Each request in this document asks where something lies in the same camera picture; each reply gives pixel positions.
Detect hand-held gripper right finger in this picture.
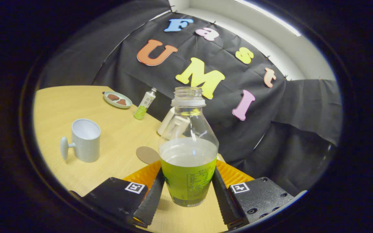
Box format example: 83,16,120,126
212,160,294,231

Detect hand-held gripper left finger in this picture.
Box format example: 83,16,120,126
82,161,166,228

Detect clear green juice bottle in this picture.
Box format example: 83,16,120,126
158,86,220,208

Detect round brown coaster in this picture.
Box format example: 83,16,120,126
136,146,161,165

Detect light grey cup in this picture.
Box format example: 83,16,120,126
60,118,101,163

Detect slim green drink bottle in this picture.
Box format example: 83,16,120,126
133,87,157,120

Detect black backdrop cloth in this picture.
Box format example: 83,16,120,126
39,0,343,196

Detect white toaster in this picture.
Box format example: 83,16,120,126
157,107,192,140

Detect pale green plate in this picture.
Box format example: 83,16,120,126
104,91,133,109

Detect wooden table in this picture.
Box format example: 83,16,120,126
33,85,229,233

